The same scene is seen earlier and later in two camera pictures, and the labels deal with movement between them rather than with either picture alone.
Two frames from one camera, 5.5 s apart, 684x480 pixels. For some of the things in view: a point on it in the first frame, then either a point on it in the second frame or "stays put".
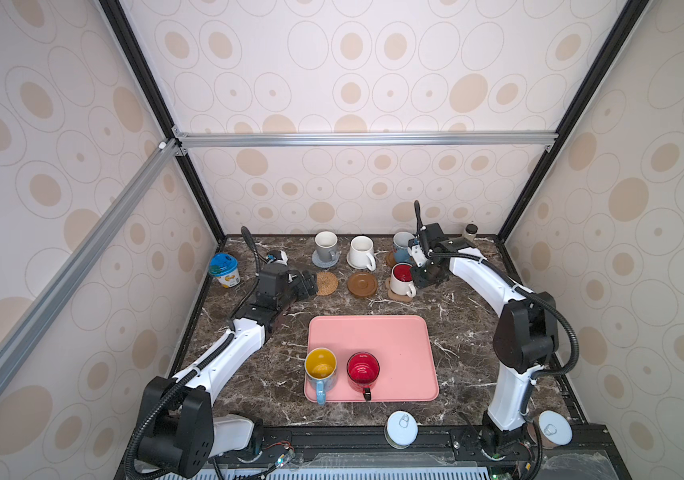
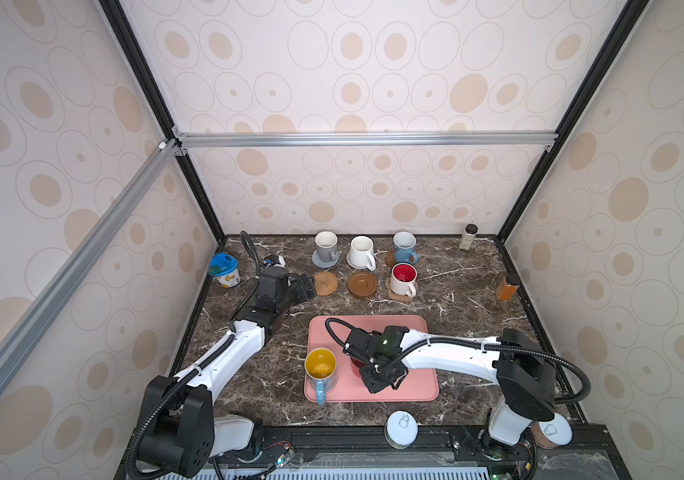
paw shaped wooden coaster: [402, 298] stays put
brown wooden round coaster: [390, 259] stays put
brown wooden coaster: [362, 284] stays put
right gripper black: [420, 282] -> [372, 388]
